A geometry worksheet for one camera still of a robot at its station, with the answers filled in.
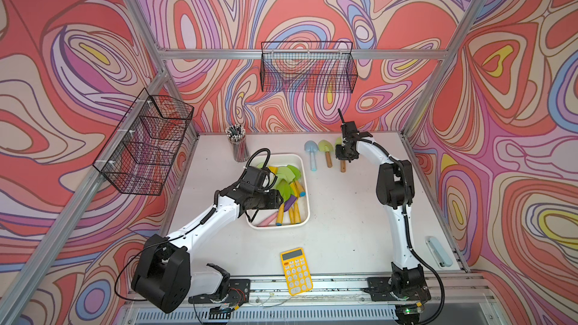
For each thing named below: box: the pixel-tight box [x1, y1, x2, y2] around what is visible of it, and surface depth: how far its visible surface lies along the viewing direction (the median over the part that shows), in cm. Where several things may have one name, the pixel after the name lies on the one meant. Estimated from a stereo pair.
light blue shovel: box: [304, 139, 319, 172], surface depth 113 cm
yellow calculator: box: [279, 247, 314, 296], surface depth 78 cm
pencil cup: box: [225, 123, 250, 163], surface depth 101 cm
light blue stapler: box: [425, 235, 454, 268], surface depth 80 cm
